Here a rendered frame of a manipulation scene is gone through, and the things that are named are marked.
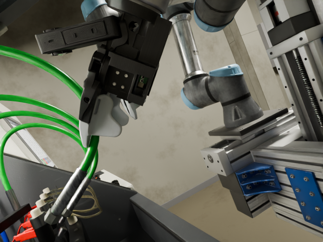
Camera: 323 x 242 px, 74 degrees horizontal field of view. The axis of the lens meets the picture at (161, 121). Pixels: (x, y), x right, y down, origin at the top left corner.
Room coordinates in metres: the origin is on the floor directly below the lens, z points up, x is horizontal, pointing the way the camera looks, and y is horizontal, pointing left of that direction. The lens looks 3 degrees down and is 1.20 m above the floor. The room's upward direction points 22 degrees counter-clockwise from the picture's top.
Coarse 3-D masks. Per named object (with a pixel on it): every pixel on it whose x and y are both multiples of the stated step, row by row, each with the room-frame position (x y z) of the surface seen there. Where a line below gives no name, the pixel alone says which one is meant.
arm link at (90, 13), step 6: (84, 0) 0.61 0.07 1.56; (90, 0) 0.61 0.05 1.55; (96, 0) 0.61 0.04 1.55; (102, 0) 0.63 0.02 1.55; (84, 6) 0.62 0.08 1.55; (90, 6) 0.61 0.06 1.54; (96, 6) 0.61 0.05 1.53; (102, 6) 0.62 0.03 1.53; (84, 12) 0.62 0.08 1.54; (90, 12) 0.61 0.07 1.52; (96, 12) 0.61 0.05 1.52; (102, 12) 0.61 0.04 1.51; (108, 12) 0.63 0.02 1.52; (114, 12) 0.64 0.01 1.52; (84, 18) 0.63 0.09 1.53; (90, 18) 0.61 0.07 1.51; (96, 18) 0.61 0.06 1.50
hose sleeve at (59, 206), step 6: (78, 168) 0.33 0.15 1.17; (78, 174) 0.33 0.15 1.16; (84, 174) 0.33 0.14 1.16; (72, 180) 0.33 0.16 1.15; (78, 180) 0.33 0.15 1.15; (66, 186) 0.33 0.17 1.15; (72, 186) 0.33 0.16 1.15; (78, 186) 0.33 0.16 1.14; (66, 192) 0.33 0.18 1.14; (72, 192) 0.33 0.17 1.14; (60, 198) 0.33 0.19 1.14; (66, 198) 0.33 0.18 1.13; (54, 204) 0.33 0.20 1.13; (60, 204) 0.32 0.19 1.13; (66, 204) 0.33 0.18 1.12; (54, 210) 0.32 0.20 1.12; (60, 210) 0.33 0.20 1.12
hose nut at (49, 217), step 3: (48, 210) 0.33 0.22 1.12; (48, 213) 0.33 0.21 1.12; (51, 213) 0.32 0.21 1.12; (45, 216) 0.33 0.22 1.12; (48, 216) 0.32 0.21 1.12; (51, 216) 0.32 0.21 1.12; (54, 216) 0.32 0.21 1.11; (57, 216) 0.33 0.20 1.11; (60, 216) 0.33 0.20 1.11; (45, 219) 0.32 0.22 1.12; (48, 219) 0.32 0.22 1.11; (51, 219) 0.32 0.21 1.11; (54, 219) 0.32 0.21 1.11; (57, 219) 0.33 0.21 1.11; (48, 222) 0.32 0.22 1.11; (51, 222) 0.32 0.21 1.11; (54, 222) 0.33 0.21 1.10
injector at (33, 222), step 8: (40, 216) 0.40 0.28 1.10; (32, 224) 0.39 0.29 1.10; (40, 224) 0.39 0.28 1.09; (48, 224) 0.40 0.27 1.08; (40, 232) 0.39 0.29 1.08; (48, 232) 0.40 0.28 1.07; (64, 232) 0.41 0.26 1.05; (40, 240) 0.39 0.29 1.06; (48, 240) 0.40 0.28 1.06; (56, 240) 0.41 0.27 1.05
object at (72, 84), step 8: (0, 48) 0.33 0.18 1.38; (8, 48) 0.33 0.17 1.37; (8, 56) 0.33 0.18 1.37; (16, 56) 0.33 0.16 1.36; (24, 56) 0.33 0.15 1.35; (32, 56) 0.33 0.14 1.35; (40, 64) 0.33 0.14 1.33; (48, 64) 0.33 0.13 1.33; (48, 72) 0.33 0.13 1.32; (56, 72) 0.33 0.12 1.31; (64, 72) 0.34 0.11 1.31; (64, 80) 0.33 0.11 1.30; (72, 80) 0.33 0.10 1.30; (72, 88) 0.33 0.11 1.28; (80, 88) 0.33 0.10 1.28; (80, 96) 0.33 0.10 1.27; (96, 136) 0.33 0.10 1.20; (96, 144) 0.33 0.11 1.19; (88, 152) 0.33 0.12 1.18; (88, 160) 0.33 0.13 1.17; (80, 168) 0.33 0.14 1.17; (88, 168) 0.34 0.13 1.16
